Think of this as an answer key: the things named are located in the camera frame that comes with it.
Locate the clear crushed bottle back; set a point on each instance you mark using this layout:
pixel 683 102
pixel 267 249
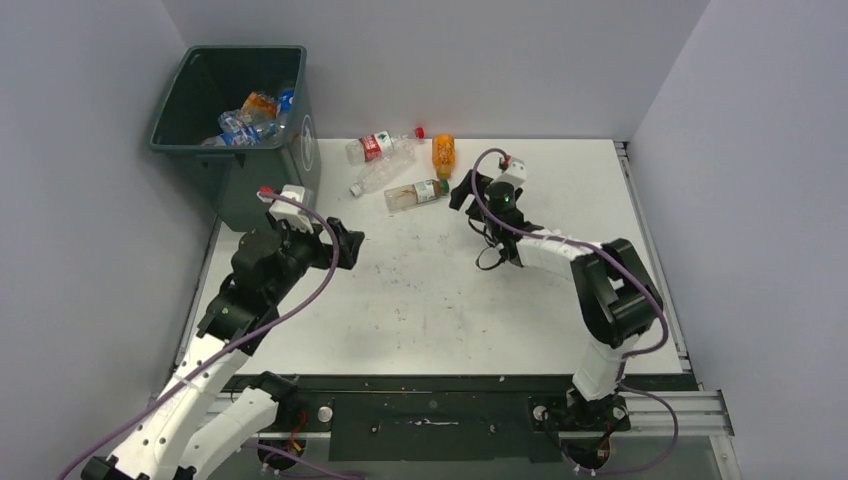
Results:
pixel 232 121

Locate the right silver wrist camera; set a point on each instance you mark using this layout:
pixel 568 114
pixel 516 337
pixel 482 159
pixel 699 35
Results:
pixel 512 171

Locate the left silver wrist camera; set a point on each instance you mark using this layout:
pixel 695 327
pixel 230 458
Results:
pixel 293 216

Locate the blue label water bottle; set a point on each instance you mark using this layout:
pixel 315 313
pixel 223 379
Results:
pixel 284 99

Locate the orange crushed bottle back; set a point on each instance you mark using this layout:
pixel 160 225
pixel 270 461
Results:
pixel 257 108

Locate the clear bottle white cap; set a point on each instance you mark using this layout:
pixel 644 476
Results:
pixel 381 171

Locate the brown stained bottle green cap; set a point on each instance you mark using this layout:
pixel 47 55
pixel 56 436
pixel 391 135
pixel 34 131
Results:
pixel 416 194

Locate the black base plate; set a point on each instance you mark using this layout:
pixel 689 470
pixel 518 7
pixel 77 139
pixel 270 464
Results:
pixel 447 418

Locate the Pepsi bottle blue cap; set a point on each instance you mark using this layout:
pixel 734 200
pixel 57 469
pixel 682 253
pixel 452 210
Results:
pixel 247 136

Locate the small orange juice bottle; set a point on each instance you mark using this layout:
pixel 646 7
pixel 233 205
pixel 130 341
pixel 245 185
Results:
pixel 443 155

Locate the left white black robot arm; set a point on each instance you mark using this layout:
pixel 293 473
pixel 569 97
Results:
pixel 172 441

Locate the dark green plastic bin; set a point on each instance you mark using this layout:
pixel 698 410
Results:
pixel 212 79

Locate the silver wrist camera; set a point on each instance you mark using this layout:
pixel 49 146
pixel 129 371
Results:
pixel 293 216
pixel 512 171

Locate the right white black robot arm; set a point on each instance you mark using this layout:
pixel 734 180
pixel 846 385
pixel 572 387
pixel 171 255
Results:
pixel 617 298

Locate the red label bottle back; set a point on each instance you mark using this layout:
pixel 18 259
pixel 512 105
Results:
pixel 373 146

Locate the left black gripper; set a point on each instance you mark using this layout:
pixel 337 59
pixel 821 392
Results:
pixel 347 242

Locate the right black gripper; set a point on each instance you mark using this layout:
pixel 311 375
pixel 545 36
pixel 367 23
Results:
pixel 459 194

